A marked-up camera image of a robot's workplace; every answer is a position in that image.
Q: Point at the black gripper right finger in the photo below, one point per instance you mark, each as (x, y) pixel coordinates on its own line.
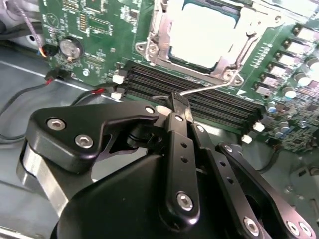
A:
(231, 179)

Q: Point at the thin metal locking lever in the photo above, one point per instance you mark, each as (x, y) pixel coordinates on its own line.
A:
(207, 87)

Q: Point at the metal socket cover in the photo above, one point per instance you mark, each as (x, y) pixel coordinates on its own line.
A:
(162, 37)

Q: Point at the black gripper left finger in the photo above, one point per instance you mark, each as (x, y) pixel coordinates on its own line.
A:
(62, 144)

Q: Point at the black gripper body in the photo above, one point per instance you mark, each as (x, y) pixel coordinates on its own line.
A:
(119, 204)

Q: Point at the silver CPU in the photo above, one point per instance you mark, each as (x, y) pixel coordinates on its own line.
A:
(207, 32)

